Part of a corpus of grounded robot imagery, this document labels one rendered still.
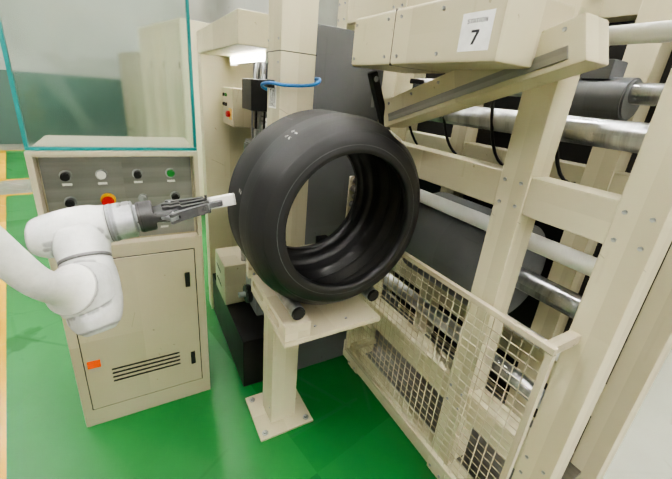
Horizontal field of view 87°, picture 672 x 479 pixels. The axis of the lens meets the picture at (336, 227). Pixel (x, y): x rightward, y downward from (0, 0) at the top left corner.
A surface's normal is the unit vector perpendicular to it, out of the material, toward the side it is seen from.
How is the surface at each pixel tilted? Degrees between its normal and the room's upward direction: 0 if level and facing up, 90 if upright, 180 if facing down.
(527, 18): 90
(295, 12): 90
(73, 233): 55
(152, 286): 90
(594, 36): 72
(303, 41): 90
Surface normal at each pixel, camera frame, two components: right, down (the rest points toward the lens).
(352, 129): 0.33, -0.44
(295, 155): -0.07, -0.22
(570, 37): -0.87, 0.11
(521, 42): 0.48, 0.35
